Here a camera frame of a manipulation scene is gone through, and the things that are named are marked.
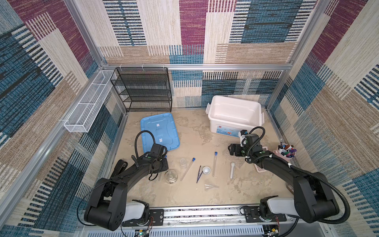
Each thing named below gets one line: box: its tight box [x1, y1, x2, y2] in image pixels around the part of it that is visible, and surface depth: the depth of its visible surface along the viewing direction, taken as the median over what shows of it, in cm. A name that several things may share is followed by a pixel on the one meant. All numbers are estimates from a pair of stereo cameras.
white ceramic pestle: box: [229, 161, 235, 180], surface depth 90 cm
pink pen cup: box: [272, 143, 298, 162], surface depth 86 cm
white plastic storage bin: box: [205, 94, 265, 138], surface depth 107 cm
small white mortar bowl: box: [202, 165, 211, 175], surface depth 88 cm
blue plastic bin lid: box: [140, 112, 181, 154], surface depth 110 cm
